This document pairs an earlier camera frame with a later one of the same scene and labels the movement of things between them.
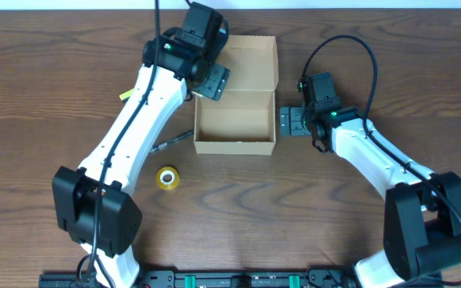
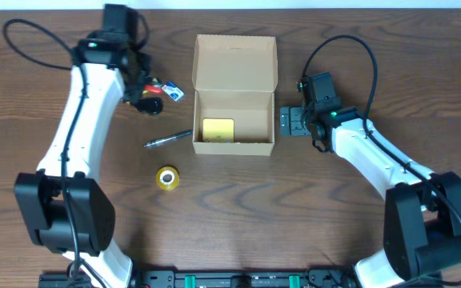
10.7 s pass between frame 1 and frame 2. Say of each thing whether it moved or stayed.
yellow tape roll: stayed
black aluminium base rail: stayed
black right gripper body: stayed
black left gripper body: moved
